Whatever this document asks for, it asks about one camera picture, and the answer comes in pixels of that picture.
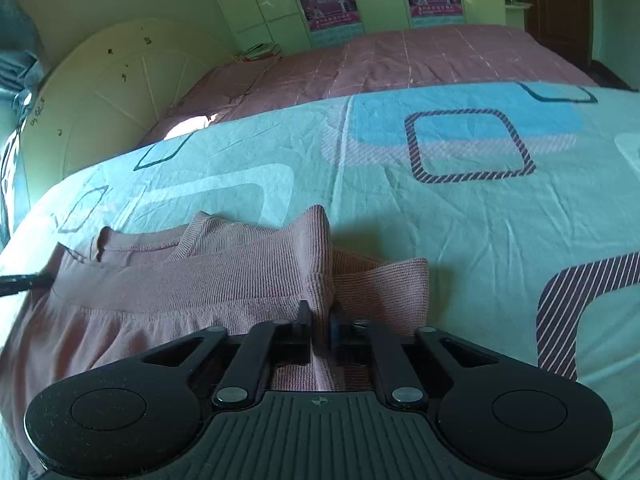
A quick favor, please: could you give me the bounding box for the pink sweatshirt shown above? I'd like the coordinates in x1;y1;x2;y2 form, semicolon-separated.
1;206;428;470

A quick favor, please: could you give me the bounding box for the cream curved headboard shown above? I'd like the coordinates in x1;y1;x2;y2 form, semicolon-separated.
20;18;233;203

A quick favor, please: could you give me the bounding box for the light blue patterned bedsheet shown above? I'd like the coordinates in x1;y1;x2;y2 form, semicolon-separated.
1;82;639;479

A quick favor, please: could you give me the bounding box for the stack of papers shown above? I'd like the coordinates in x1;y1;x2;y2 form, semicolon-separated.
238;42;281;62

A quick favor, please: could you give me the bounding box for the maroon striped bedspread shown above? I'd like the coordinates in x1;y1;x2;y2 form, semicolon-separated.
140;25;593;146

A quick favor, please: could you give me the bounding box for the dark wooden door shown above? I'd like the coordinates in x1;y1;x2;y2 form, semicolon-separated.
525;0;592;68

